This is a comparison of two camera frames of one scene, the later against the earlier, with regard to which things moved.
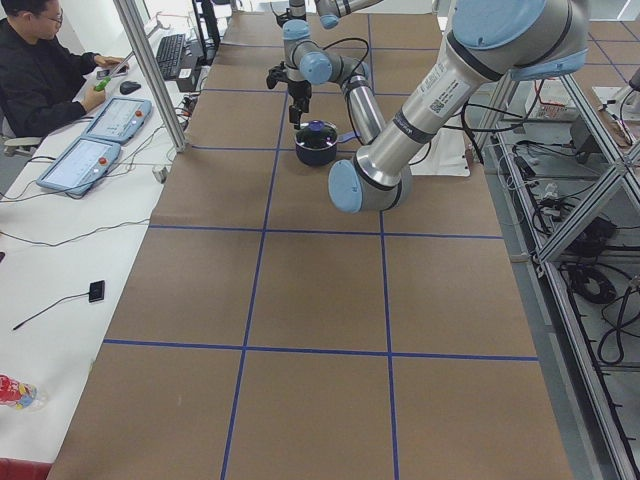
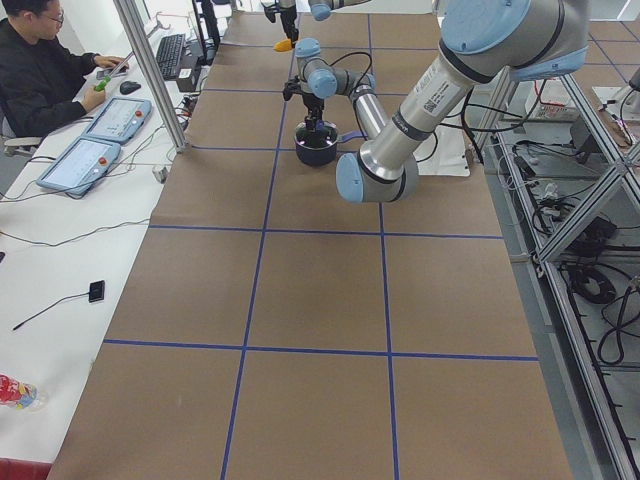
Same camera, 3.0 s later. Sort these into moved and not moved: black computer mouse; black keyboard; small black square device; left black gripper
Moved: left black gripper
Not moved: black computer mouse; small black square device; black keyboard
